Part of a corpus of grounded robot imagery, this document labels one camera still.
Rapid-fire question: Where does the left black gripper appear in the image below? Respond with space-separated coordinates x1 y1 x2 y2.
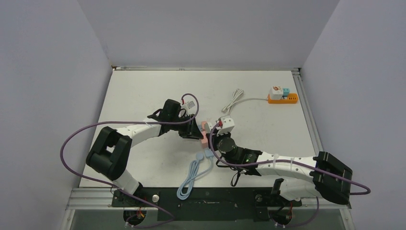
169 114 202 140

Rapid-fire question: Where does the small pink plug adapter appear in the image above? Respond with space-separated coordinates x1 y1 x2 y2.
202 121 213 132

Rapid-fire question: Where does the pink blue power strip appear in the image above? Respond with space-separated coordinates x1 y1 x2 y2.
199 121 214 159

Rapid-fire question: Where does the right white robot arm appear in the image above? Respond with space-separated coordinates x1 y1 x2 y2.
206 133 352 205

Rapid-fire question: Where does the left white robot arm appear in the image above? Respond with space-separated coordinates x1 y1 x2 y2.
86 99 203 206

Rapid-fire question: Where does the teal plug adapter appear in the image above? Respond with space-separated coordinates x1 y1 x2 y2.
282 88 290 97

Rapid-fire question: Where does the white cube adapter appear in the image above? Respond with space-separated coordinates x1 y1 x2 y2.
269 86 283 100

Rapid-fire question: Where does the orange power strip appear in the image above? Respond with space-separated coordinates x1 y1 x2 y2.
267 93 299 104

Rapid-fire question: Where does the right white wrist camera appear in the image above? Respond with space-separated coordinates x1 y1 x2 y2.
216 115 235 136

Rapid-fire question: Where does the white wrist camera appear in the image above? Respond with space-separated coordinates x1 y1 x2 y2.
216 115 235 136
181 101 195 113

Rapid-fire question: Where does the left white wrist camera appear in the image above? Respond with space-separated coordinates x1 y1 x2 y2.
181 101 195 113

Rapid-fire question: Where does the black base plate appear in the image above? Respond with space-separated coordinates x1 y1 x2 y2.
112 187 302 222

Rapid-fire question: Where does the white power cord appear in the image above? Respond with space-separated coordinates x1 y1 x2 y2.
221 89 269 115

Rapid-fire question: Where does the light blue power cord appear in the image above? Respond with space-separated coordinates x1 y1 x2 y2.
176 152 214 201

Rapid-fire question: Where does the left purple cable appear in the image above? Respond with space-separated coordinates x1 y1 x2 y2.
60 93 201 229

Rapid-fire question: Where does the purple cable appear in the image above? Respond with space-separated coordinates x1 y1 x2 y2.
207 122 371 229
60 93 201 229

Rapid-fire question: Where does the aluminium frame rail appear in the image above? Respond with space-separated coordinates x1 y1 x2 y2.
291 68 325 157

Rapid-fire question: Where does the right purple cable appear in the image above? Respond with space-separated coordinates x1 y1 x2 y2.
207 122 371 229

